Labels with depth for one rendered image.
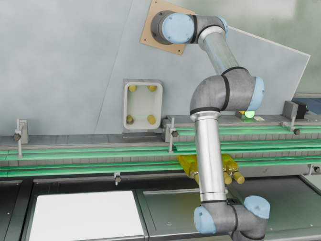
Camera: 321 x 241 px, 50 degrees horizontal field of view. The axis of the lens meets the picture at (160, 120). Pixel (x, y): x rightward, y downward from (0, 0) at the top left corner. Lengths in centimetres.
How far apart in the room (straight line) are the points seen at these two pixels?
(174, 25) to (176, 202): 74
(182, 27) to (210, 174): 63
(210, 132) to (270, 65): 90
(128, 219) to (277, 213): 67
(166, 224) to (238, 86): 61
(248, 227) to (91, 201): 71
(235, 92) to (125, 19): 70
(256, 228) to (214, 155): 24
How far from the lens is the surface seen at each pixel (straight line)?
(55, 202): 153
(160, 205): 150
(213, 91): 108
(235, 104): 112
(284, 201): 178
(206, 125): 106
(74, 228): 137
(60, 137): 167
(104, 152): 156
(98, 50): 161
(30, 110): 168
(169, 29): 140
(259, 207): 106
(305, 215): 171
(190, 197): 158
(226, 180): 149
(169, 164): 165
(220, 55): 128
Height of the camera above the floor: 234
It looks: 67 degrees down
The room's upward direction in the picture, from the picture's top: 146 degrees clockwise
